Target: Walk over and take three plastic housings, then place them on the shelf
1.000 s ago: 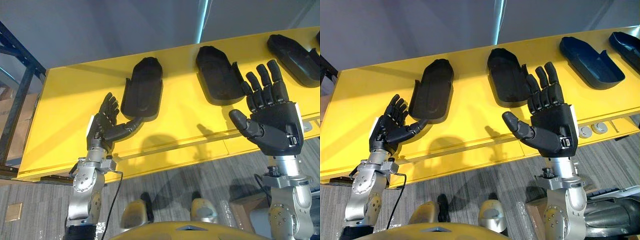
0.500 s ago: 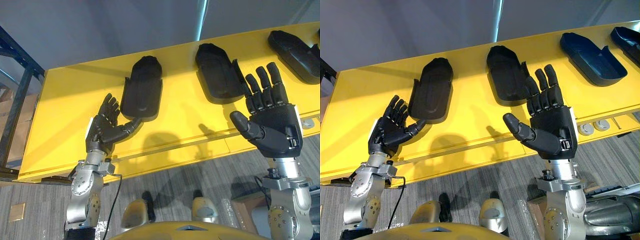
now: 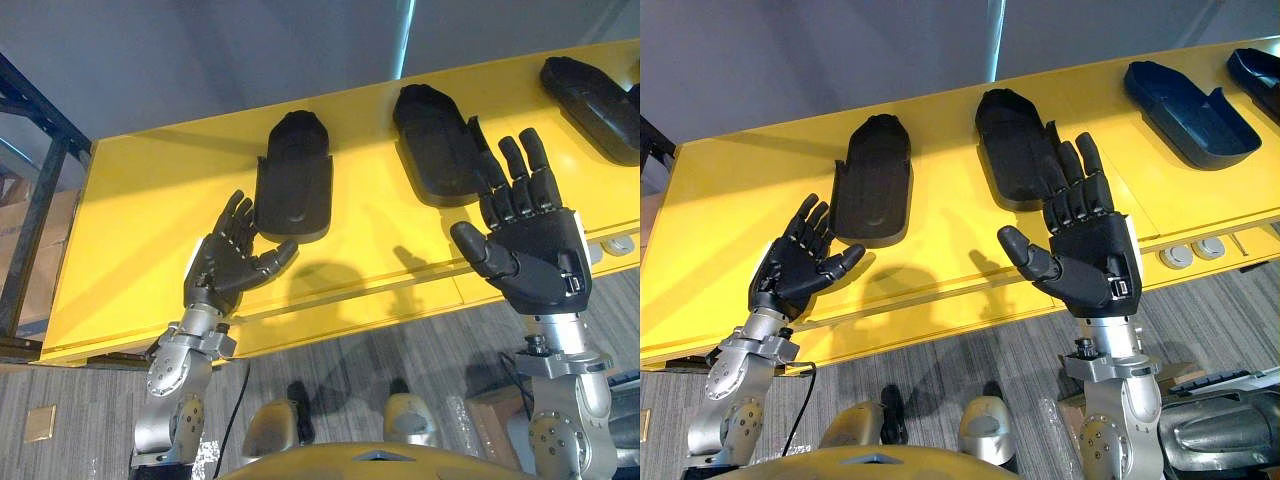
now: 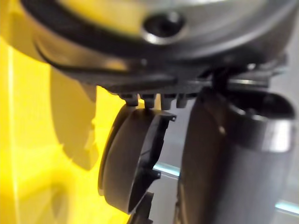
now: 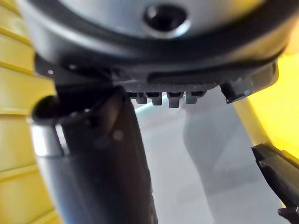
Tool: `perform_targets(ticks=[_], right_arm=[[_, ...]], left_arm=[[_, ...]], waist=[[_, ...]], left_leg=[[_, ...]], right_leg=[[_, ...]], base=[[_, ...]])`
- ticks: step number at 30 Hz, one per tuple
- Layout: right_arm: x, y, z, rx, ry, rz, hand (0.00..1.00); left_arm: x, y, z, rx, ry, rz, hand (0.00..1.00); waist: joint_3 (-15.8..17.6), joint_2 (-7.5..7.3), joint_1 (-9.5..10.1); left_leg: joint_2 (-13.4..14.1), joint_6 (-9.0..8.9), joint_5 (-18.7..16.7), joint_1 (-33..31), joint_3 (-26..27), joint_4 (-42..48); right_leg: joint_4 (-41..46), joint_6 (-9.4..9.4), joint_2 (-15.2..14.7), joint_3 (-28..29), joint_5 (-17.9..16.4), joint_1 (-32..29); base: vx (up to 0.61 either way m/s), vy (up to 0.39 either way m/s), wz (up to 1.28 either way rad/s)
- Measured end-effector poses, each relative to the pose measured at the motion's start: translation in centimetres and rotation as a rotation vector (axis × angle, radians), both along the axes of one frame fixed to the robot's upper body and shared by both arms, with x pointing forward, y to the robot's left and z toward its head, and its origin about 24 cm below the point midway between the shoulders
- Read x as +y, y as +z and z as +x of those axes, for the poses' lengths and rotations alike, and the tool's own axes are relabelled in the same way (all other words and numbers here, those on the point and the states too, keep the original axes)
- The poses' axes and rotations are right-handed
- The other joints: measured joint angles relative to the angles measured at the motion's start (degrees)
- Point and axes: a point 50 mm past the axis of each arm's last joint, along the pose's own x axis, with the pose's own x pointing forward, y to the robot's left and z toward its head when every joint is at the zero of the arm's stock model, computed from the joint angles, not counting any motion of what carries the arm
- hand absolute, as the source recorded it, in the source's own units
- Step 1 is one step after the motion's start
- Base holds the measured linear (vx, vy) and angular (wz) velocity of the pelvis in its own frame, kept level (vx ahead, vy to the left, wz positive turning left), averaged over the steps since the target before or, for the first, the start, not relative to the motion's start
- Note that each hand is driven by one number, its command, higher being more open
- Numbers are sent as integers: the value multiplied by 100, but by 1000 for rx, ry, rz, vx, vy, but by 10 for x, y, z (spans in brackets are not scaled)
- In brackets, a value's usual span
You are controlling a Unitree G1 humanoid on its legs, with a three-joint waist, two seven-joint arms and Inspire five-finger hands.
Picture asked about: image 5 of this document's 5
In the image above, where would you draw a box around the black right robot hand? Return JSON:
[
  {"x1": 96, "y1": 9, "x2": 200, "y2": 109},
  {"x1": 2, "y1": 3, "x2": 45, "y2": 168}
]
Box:
[{"x1": 17, "y1": 0, "x2": 299, "y2": 224}]

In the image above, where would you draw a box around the yellow wooden shelf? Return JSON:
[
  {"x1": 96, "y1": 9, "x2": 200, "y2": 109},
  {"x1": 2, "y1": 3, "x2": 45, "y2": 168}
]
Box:
[{"x1": 0, "y1": 0, "x2": 299, "y2": 224}]

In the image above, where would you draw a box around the black plastic housing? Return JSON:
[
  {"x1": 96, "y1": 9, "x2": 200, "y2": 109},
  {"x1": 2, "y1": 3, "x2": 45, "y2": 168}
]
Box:
[{"x1": 251, "y1": 143, "x2": 299, "y2": 224}]

